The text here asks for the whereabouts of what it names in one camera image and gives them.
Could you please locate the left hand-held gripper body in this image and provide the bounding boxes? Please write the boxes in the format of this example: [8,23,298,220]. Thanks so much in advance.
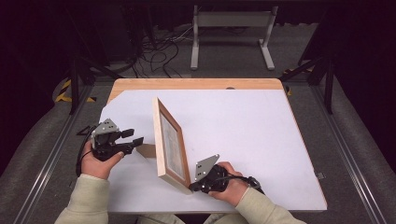
[91,118,134,162]

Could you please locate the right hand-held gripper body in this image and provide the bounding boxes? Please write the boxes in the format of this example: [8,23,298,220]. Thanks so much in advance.
[194,153,230,194]

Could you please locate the wooden picture frame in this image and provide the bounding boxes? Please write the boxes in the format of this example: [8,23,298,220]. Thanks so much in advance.
[135,96,194,195]

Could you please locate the person's left hand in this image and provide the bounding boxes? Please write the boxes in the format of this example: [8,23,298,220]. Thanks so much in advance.
[81,140,125,180]

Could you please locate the person's right hand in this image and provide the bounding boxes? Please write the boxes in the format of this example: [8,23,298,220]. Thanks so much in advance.
[208,161,250,208]

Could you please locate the person's right leg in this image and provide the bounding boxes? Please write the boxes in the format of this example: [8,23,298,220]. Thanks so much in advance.
[204,213,247,224]

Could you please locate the person's leg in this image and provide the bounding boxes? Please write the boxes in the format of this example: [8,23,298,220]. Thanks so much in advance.
[204,213,247,224]
[136,214,186,224]

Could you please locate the person's left leg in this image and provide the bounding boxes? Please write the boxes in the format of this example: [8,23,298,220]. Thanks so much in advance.
[136,214,186,224]

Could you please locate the white paper sheet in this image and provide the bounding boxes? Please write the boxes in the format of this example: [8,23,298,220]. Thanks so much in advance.
[99,89,328,215]

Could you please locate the black metal stand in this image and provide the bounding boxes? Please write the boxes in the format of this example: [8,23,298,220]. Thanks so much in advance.
[64,55,122,116]
[278,55,335,116]

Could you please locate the yellow black hazard tape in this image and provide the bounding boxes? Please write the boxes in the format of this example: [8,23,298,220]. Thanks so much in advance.
[54,78,97,104]

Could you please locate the black computer tower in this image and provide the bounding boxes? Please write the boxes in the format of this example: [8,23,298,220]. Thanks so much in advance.
[102,3,141,63]

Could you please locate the white metal stand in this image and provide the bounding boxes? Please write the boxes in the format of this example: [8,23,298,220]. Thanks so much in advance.
[190,5,279,71]

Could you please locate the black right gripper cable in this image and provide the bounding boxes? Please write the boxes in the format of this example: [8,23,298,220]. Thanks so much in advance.
[222,175,265,195]

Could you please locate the aluminium floor rail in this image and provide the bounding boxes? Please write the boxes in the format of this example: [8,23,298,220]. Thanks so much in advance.
[13,85,94,224]
[311,85,389,224]

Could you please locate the tangle of black floor cables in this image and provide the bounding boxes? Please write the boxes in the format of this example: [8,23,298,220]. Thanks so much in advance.
[134,26,194,78]

